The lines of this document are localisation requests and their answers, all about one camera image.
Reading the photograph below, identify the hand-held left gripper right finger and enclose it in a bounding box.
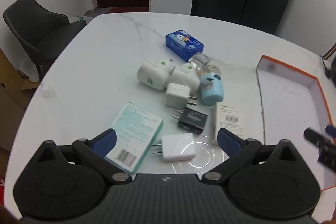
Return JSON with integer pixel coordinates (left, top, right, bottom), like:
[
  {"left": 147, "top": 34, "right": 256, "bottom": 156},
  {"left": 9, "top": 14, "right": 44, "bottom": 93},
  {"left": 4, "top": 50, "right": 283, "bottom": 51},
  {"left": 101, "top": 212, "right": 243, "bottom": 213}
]
[{"left": 203, "top": 128, "right": 300, "bottom": 185}]

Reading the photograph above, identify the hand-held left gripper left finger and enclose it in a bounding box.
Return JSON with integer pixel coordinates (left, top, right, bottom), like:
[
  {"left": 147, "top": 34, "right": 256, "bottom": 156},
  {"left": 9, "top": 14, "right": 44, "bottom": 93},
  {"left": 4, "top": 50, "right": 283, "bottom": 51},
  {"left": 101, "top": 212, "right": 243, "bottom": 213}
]
[{"left": 37, "top": 128, "right": 133, "bottom": 184}]

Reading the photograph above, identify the small white box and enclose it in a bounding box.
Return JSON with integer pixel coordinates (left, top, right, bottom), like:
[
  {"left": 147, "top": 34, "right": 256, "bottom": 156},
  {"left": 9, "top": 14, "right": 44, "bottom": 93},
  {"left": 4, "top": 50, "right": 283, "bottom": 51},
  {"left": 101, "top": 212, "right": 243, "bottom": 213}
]
[{"left": 210, "top": 103, "right": 253, "bottom": 146}]

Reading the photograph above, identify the teal and white box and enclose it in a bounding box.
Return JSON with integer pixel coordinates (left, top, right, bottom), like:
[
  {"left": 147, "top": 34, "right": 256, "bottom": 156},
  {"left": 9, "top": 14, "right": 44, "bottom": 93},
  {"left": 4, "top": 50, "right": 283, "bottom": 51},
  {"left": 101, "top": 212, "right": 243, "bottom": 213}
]
[{"left": 104, "top": 101, "right": 164, "bottom": 175}]

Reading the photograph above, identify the orange-edged cardboard tray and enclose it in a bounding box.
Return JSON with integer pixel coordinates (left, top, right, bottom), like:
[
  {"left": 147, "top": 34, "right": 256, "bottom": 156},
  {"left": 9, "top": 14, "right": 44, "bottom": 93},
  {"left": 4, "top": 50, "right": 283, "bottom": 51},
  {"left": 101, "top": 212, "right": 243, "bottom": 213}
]
[{"left": 256, "top": 55, "right": 336, "bottom": 190}]

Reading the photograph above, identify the light blue toothpick holder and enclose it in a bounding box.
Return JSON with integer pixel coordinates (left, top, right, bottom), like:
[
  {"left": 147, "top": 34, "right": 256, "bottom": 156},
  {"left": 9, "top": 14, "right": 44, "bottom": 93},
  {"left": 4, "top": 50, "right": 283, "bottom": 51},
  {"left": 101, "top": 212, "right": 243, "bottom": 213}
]
[{"left": 196, "top": 65, "right": 226, "bottom": 106}]

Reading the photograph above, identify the white square charger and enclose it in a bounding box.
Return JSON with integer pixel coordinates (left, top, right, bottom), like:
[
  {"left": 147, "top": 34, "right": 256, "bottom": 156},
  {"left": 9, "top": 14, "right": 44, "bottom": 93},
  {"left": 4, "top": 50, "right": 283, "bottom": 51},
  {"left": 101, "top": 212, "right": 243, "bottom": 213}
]
[{"left": 165, "top": 83, "right": 198, "bottom": 110}]

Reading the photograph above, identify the white plug-in vaporizer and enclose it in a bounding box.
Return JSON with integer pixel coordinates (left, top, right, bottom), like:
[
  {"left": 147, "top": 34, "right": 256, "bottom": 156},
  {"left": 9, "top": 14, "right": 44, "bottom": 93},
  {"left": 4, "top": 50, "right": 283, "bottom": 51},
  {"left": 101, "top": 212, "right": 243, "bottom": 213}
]
[
  {"left": 171, "top": 63, "right": 201, "bottom": 93},
  {"left": 136, "top": 57, "right": 175, "bottom": 90}
]

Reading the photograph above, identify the black charger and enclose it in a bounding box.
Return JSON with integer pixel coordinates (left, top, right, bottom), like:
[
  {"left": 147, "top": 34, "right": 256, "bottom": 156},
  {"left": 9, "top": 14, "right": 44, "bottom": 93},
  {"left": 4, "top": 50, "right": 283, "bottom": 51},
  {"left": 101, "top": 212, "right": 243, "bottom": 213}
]
[{"left": 171, "top": 106, "right": 209, "bottom": 135}]

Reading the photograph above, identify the white flat charger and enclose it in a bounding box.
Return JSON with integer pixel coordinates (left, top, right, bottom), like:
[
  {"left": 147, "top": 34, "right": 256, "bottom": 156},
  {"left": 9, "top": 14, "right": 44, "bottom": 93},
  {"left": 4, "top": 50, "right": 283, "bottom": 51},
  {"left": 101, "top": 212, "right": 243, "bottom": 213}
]
[{"left": 152, "top": 133, "right": 197, "bottom": 162}]

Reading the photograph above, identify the cardboard box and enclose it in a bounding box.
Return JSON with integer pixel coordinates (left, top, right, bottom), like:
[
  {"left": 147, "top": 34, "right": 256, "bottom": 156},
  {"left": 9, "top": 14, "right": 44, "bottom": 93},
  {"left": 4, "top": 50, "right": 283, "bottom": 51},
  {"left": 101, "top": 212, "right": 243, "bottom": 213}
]
[{"left": 0, "top": 48, "right": 40, "bottom": 146}]

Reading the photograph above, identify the blue printed box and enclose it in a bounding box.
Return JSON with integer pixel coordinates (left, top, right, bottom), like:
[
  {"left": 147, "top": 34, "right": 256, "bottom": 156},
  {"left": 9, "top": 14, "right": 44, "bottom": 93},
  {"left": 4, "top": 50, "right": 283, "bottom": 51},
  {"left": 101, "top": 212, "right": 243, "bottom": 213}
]
[{"left": 165, "top": 30, "right": 210, "bottom": 68}]

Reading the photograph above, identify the red doormat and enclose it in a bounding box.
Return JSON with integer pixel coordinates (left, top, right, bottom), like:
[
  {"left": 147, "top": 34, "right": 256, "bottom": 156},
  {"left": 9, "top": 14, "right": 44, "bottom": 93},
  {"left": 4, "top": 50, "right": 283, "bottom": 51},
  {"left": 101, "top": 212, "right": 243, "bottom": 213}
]
[{"left": 109, "top": 6, "right": 150, "bottom": 14}]

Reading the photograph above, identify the black chair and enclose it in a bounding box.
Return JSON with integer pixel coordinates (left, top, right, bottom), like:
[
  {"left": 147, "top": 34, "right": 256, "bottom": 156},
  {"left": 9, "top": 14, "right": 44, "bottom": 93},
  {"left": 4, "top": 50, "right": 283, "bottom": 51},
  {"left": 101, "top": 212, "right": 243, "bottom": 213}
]
[{"left": 3, "top": 0, "right": 87, "bottom": 80}]

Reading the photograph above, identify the black power cable with plug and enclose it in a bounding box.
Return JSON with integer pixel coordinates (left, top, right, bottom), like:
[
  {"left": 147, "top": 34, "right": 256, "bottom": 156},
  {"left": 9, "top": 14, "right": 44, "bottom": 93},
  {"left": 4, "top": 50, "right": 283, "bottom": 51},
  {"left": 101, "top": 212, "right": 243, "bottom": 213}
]
[{"left": 319, "top": 55, "right": 333, "bottom": 80}]

